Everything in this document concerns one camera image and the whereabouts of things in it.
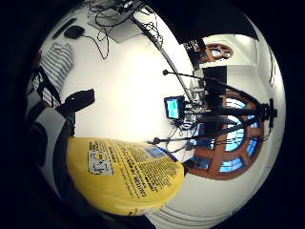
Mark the yellow plastic bottle printed label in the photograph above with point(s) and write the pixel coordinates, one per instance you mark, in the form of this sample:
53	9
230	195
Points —
127	187

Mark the black computer mouse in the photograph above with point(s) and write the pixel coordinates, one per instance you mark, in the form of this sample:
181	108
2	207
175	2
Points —
73	32

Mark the black flat bar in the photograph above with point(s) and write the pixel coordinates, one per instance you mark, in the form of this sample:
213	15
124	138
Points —
64	28

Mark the grey mat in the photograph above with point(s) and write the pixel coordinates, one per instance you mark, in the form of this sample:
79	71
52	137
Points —
122	30

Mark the small arched wooden window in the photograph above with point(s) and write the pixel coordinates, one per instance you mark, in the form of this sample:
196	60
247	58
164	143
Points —
219	52

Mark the black tripod stand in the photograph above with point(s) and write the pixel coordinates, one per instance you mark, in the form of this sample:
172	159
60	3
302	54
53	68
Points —
228	111

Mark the large arched wooden window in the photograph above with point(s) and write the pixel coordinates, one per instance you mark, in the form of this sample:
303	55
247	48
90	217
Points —
235	159

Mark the small camera monitor blue screen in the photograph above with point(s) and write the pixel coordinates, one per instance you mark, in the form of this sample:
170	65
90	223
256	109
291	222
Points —
173	108

